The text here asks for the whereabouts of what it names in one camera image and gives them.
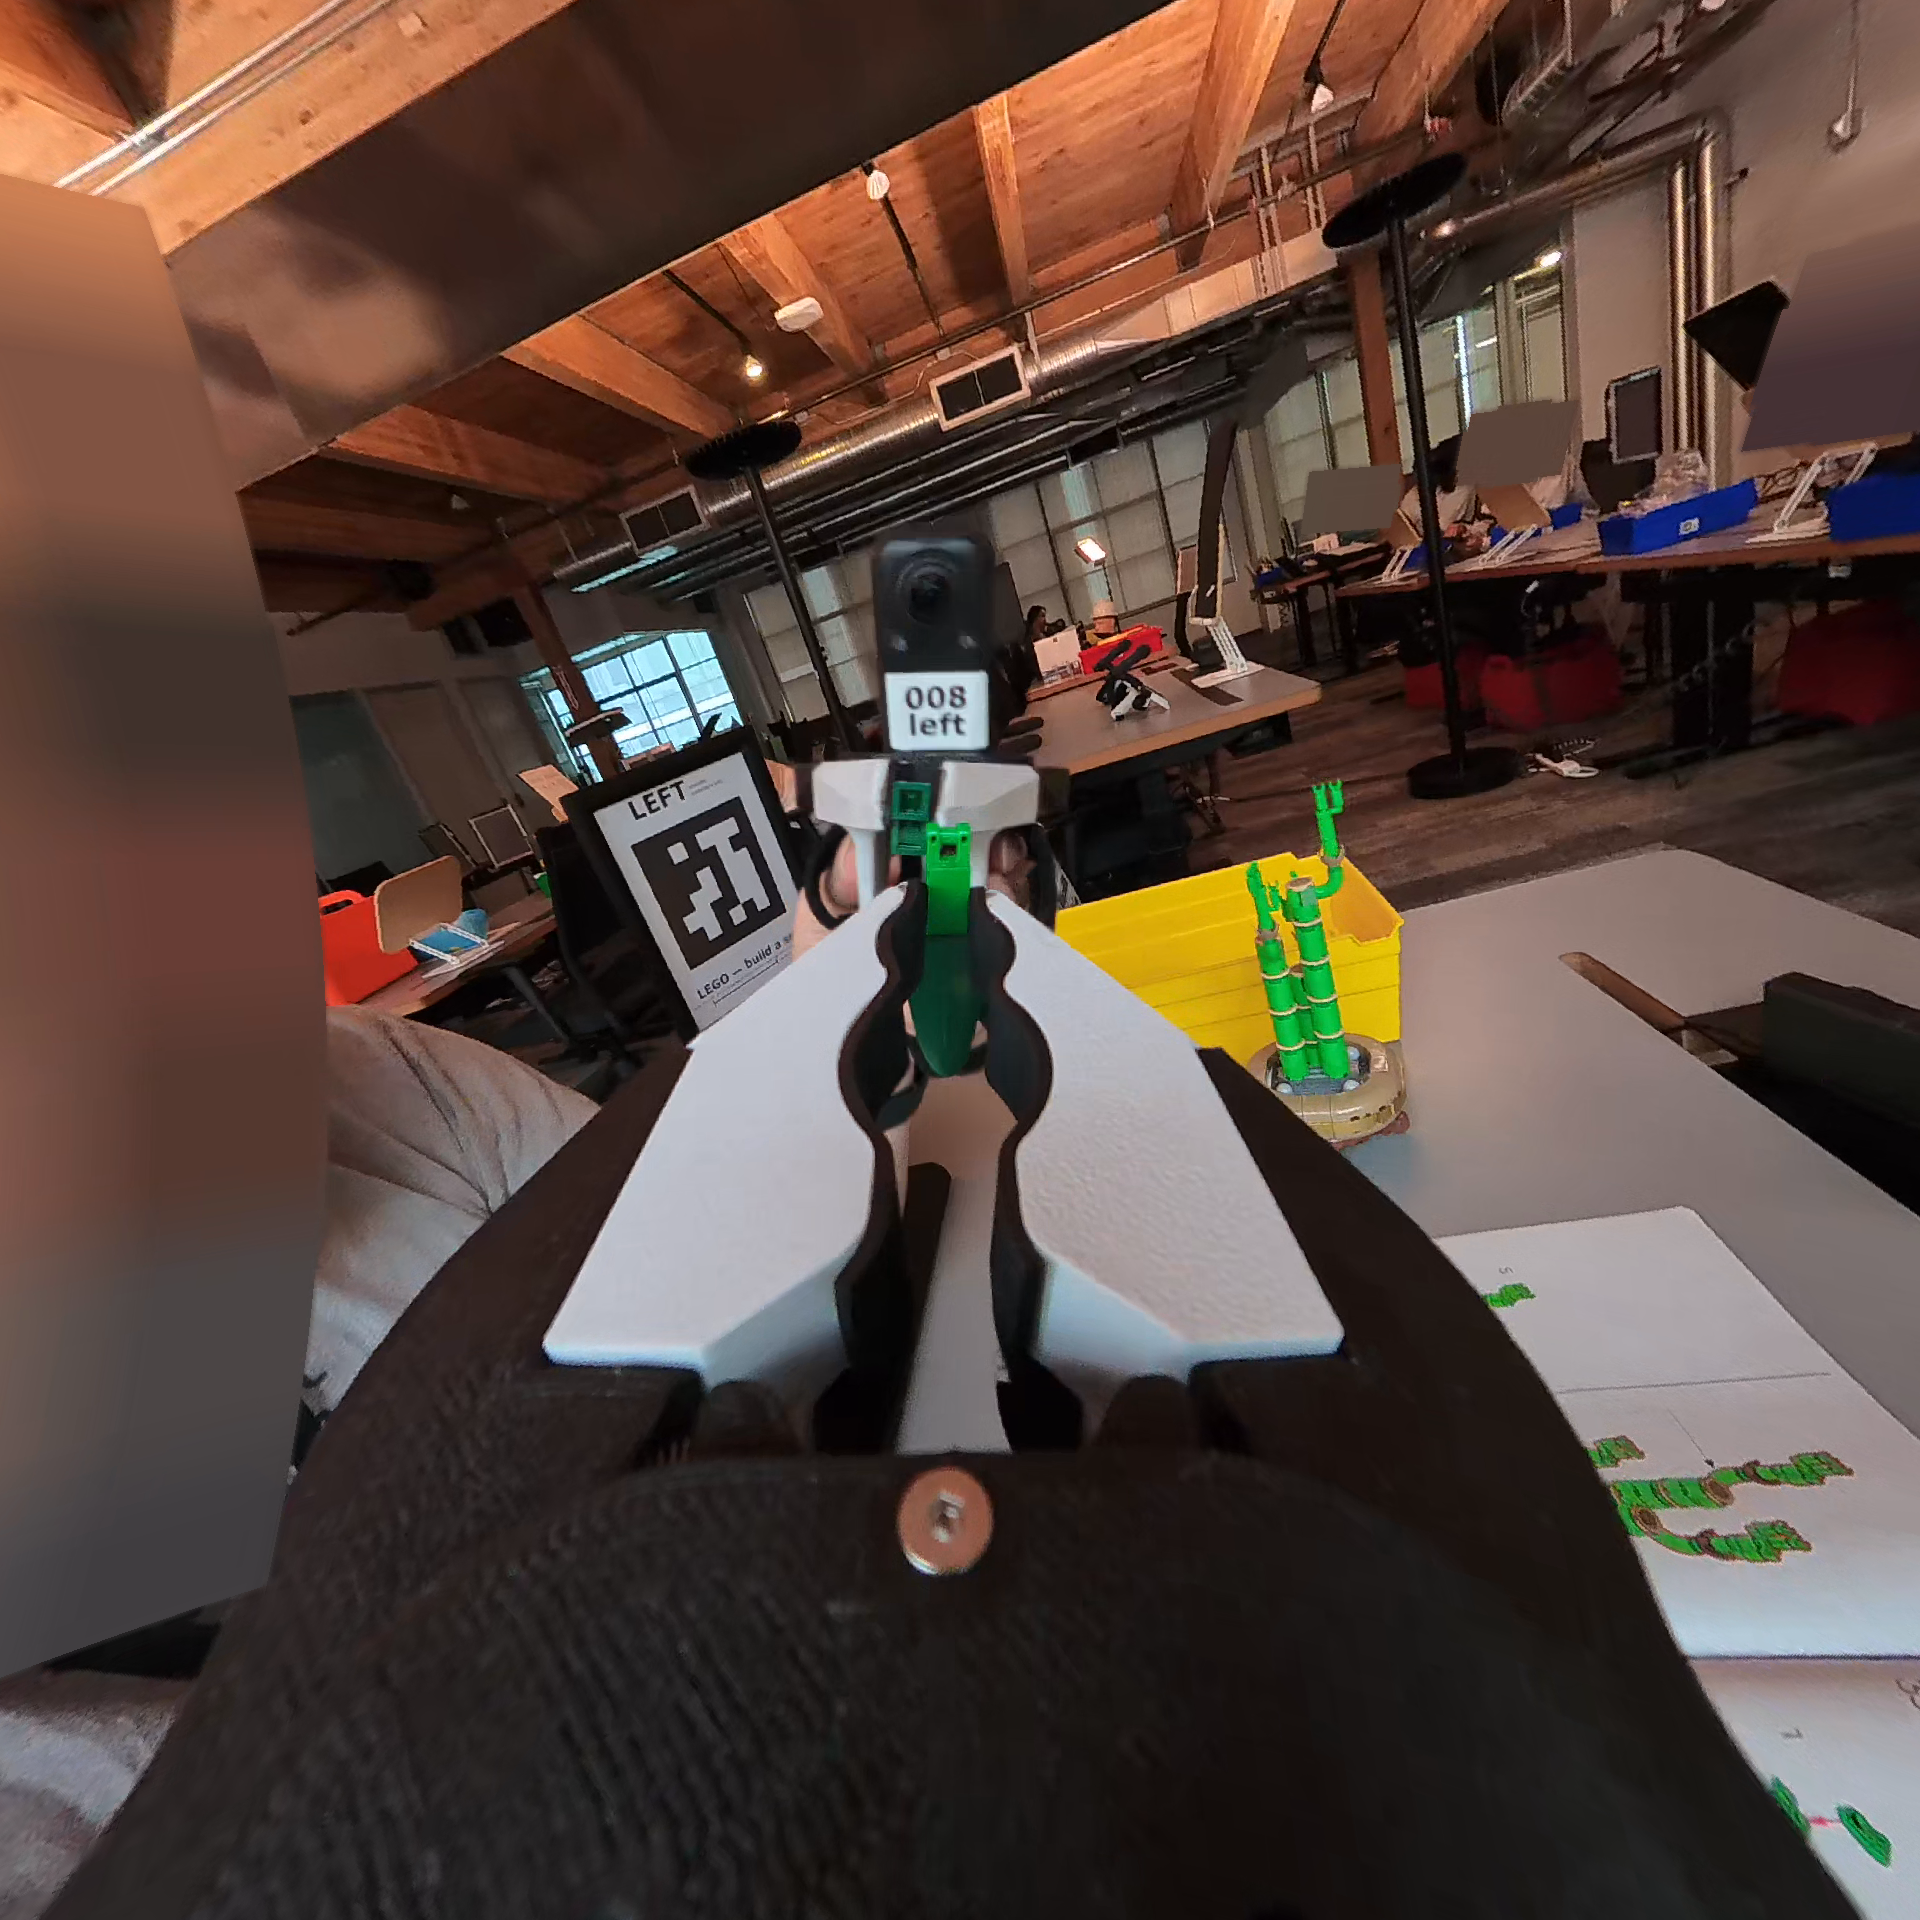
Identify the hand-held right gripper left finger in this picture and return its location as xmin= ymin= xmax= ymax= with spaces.
xmin=542 ymin=879 xmax=918 ymax=1450

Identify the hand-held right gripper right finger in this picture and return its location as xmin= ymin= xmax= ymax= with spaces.
xmin=981 ymin=889 xmax=1346 ymax=1450

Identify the dark green lego leaf assembly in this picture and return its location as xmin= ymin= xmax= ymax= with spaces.
xmin=905 ymin=821 xmax=995 ymax=1085

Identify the green lego bamboo plant model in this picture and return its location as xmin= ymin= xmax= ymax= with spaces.
xmin=1244 ymin=779 xmax=1413 ymax=1150

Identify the open lego instruction booklet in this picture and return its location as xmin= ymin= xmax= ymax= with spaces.
xmin=1430 ymin=1202 xmax=1920 ymax=1920

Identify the black framed marker sign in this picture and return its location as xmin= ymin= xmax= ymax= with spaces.
xmin=557 ymin=730 xmax=799 ymax=1039

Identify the grey work table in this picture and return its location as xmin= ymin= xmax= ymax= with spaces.
xmin=1024 ymin=660 xmax=1325 ymax=821

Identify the yellow plastic bin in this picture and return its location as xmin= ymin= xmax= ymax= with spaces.
xmin=1054 ymin=852 xmax=1404 ymax=1070

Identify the white ceiling air vent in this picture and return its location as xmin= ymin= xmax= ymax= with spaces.
xmin=928 ymin=346 xmax=1033 ymax=433

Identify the tall black floor lamp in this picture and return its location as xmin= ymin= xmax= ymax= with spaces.
xmin=681 ymin=421 xmax=851 ymax=750

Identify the grey printed shirt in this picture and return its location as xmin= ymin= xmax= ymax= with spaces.
xmin=0 ymin=1004 xmax=601 ymax=1920

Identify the orange plastic crate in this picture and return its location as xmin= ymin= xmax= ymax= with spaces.
xmin=317 ymin=889 xmax=420 ymax=1008

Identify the red bean bag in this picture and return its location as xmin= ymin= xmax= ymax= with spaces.
xmin=1403 ymin=627 xmax=1624 ymax=738
xmin=1777 ymin=599 xmax=1920 ymax=730

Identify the black box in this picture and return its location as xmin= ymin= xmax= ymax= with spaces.
xmin=1681 ymin=972 xmax=1920 ymax=1096

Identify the long wooden desk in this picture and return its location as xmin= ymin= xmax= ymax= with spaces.
xmin=1333 ymin=508 xmax=1920 ymax=781

